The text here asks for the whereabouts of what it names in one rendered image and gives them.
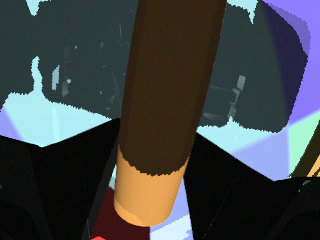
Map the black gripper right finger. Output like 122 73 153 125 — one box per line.
184 132 320 240

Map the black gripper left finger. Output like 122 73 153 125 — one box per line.
0 119 120 240

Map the orange bar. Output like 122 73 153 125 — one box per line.
291 123 320 177

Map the brown cylinder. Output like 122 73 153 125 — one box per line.
113 0 227 227

